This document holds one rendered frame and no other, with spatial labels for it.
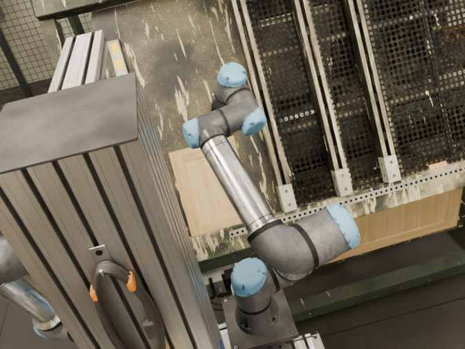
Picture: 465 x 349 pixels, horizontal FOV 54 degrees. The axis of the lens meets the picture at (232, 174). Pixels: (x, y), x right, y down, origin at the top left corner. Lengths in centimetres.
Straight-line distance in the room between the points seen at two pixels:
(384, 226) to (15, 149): 229
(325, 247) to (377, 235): 173
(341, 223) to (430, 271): 183
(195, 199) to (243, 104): 98
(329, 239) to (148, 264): 44
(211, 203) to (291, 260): 113
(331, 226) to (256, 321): 57
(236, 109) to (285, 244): 39
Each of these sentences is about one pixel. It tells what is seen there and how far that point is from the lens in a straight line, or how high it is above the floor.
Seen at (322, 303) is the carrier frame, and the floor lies 18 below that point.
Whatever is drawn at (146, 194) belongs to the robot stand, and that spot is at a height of 193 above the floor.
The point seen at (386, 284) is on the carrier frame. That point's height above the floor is 18.
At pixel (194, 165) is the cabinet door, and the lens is 211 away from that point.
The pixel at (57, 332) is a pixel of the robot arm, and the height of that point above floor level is 123.
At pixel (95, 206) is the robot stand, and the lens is 74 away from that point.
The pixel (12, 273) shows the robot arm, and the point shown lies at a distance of 123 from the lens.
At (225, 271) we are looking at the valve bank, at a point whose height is 76.
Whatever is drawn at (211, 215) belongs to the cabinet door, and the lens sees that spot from 214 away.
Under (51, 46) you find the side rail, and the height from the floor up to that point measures 175.
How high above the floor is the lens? 235
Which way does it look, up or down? 36 degrees down
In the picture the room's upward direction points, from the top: 12 degrees counter-clockwise
